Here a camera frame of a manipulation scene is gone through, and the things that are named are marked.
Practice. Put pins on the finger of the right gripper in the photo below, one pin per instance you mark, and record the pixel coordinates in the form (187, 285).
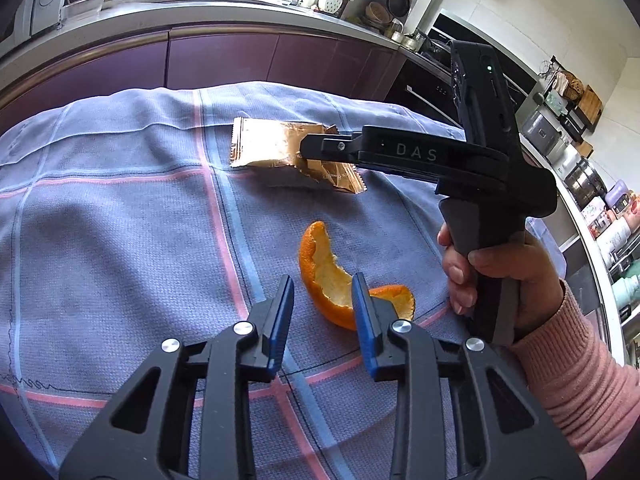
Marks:
(333, 148)

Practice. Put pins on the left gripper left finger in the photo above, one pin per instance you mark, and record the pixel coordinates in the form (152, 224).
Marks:
(186, 397)

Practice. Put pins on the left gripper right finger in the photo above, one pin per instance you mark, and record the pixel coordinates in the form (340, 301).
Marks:
(501, 431)

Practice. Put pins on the gold snack wrapper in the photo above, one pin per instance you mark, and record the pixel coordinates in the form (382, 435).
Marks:
(271, 148)

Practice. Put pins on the large orange peel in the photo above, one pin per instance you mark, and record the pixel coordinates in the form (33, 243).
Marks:
(330, 286)

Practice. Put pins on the person's right hand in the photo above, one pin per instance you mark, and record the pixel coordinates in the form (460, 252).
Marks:
(541, 292)

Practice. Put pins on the purple base cabinets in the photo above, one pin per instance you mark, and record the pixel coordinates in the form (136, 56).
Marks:
(206, 56)

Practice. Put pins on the black built-in oven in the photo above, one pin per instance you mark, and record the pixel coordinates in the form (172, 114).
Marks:
(424, 82)

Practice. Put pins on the hanging frying pan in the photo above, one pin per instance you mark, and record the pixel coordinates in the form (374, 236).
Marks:
(398, 8)

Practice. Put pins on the blue checked tablecloth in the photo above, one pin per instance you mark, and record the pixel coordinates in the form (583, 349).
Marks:
(123, 224)

